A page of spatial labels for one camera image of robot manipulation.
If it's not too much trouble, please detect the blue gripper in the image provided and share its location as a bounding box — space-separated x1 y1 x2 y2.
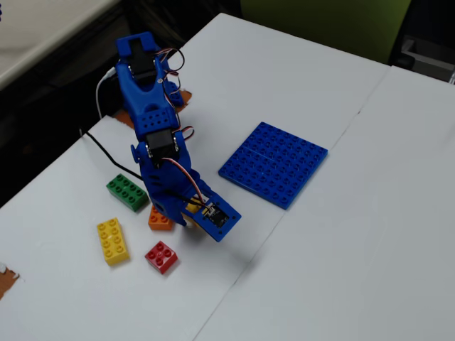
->
141 166 218 228

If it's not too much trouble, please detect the yellow 2x2 toy block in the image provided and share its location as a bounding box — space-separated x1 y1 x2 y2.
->
183 201 206 230

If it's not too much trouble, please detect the orange 2x4 toy block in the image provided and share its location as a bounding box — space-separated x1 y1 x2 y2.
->
147 204 176 232

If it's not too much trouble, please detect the red 2x2 toy block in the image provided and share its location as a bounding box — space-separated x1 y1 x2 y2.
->
144 240 180 275

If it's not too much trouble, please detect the green 2x4 toy block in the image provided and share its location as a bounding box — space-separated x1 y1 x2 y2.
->
105 173 150 213

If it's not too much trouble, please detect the yellow 2x4 toy block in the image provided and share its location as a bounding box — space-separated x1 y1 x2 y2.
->
96 217 131 266

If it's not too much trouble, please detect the blue 8x8 stud plate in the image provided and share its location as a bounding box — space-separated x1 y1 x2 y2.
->
218 121 329 211

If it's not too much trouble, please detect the white desk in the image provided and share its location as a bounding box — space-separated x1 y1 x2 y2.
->
0 0 122 90

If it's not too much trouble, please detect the green floor mat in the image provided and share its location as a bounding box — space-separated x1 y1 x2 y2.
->
240 0 413 65

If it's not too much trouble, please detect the grey box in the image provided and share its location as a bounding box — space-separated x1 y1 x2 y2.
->
389 35 455 85

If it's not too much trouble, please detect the tricolour servo wire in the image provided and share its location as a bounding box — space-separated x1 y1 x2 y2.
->
159 156 209 210
155 47 186 90

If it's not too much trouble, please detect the blue camera mount with board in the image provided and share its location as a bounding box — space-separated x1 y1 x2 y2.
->
183 193 242 243

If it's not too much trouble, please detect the black cable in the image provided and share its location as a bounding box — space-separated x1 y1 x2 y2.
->
78 128 214 210

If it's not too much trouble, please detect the white cable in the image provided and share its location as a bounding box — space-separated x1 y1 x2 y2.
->
95 69 118 120

